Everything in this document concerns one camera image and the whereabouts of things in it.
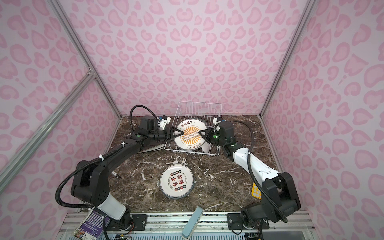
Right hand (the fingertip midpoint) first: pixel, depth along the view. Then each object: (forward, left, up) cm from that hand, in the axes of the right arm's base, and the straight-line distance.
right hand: (199, 131), depth 79 cm
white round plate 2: (0, -4, -15) cm, 16 cm away
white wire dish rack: (+35, -6, -21) cm, 41 cm away
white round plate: (-3, +4, -3) cm, 6 cm away
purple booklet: (-41, +50, -20) cm, 68 cm away
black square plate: (+2, +26, -21) cm, 34 cm away
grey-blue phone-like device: (-40, +3, -21) cm, 45 cm away
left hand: (0, +9, -1) cm, 9 cm away
